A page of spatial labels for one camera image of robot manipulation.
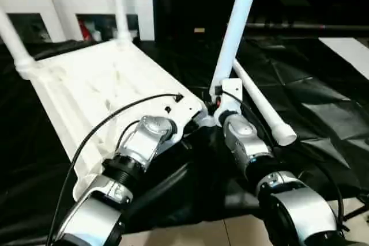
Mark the white plastic table leg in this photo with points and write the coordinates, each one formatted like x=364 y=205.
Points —
x=265 y=105
x=236 y=27
x=14 y=41
x=121 y=7

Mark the white plastic table top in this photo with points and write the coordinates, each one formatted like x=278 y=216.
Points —
x=101 y=79

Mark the black mat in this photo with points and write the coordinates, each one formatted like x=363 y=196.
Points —
x=317 y=107

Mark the white flat board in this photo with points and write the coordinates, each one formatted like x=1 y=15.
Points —
x=348 y=53

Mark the red bottle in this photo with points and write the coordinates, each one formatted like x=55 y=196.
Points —
x=85 y=31

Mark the black metal folding leg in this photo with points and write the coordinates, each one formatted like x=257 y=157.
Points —
x=356 y=212

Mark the white cabinet with glass doors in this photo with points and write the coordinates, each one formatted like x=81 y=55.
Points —
x=34 y=1

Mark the grey metal rail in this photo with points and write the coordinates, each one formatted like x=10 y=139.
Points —
x=317 y=25

